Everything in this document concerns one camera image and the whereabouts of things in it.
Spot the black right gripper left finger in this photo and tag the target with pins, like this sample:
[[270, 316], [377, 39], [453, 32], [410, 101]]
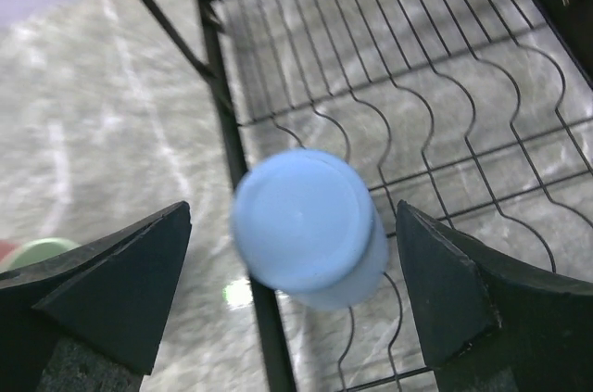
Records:
[[92, 318]]

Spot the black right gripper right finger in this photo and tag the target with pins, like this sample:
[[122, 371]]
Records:
[[487, 321]]

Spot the small green plastic tumbler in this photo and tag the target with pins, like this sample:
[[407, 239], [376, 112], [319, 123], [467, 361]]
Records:
[[36, 251]]

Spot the pink plastic tumbler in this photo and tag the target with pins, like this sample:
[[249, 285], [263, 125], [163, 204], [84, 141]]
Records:
[[5, 253]]

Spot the blue plastic tumbler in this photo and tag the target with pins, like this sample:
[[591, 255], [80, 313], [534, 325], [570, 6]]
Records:
[[304, 223]]

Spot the black wire dish rack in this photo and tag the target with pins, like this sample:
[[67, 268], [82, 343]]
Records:
[[470, 110]]

